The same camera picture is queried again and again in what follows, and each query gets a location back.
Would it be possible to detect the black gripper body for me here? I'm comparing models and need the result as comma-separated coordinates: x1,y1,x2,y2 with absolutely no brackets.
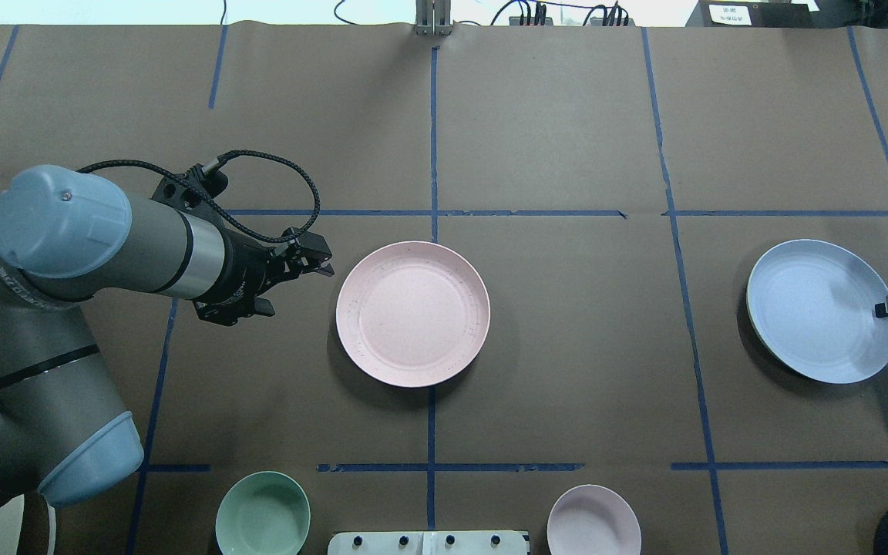
193,230,298,326

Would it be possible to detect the pink plate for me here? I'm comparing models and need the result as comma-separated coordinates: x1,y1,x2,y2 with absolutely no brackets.
335,241,491,366

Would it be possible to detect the blue plate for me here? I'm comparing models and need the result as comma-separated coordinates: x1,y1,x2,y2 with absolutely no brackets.
746,239,888,384

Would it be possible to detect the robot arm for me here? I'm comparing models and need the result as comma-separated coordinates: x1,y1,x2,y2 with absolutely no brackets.
0,156,334,508

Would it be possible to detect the cream plate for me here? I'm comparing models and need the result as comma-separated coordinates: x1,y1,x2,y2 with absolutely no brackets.
356,362,470,388

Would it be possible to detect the green bowl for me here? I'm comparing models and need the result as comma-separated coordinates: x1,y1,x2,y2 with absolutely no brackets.
214,471,311,554

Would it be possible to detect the black box with label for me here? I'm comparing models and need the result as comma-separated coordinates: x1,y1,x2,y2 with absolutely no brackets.
684,1,815,29

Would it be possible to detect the pink bowl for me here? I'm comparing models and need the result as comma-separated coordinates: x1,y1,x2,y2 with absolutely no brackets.
547,484,642,554

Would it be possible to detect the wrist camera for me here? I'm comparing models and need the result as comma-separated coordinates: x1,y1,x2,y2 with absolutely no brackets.
151,164,229,218

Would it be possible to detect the aluminium frame post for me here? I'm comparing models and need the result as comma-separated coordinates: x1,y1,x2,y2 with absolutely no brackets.
413,0,454,36

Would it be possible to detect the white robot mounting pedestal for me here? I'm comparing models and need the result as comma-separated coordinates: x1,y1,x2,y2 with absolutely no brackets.
327,530,532,554

